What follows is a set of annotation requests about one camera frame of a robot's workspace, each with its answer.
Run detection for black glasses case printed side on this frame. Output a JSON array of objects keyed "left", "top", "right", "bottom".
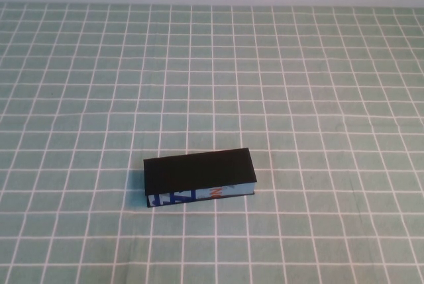
[{"left": 143, "top": 148, "right": 258, "bottom": 210}]

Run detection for green checked tablecloth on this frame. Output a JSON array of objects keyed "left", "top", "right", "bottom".
[{"left": 0, "top": 1, "right": 424, "bottom": 284}]

